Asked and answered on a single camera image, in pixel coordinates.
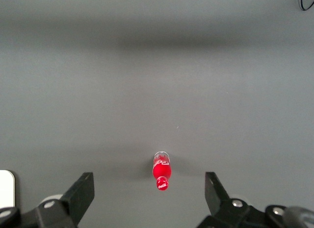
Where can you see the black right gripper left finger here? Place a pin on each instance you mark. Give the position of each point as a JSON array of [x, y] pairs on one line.
[[79, 196]]

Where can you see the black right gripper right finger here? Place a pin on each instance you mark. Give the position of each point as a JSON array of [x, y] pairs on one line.
[[216, 193]]

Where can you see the red cola bottle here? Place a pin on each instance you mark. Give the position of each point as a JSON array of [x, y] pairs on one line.
[[162, 171]]

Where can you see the pale pink rectangular tray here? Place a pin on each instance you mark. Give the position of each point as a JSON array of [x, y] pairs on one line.
[[7, 187]]

